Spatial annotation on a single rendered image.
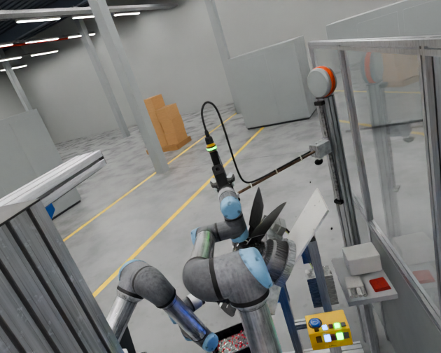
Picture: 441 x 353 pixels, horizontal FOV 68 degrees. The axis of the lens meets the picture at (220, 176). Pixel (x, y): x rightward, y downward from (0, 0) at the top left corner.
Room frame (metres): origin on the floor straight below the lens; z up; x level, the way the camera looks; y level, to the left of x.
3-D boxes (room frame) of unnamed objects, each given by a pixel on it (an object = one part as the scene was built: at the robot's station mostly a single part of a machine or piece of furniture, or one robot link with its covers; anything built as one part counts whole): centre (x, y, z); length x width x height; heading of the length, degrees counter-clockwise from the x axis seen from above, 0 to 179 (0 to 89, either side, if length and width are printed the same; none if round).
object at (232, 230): (1.15, 0.02, 1.54); 0.11 x 0.08 x 0.11; 85
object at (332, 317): (1.02, -0.23, 1.02); 0.16 x 0.10 x 0.11; 79
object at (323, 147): (1.68, -0.57, 1.54); 0.10 x 0.07 x 0.08; 114
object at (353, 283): (1.36, -0.49, 0.87); 0.15 x 0.09 x 0.02; 165
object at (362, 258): (1.51, -0.61, 0.92); 0.17 x 0.16 x 0.11; 79
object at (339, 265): (1.44, -0.56, 0.85); 0.36 x 0.24 x 0.03; 169
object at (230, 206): (1.15, 0.00, 1.64); 0.11 x 0.08 x 0.09; 179
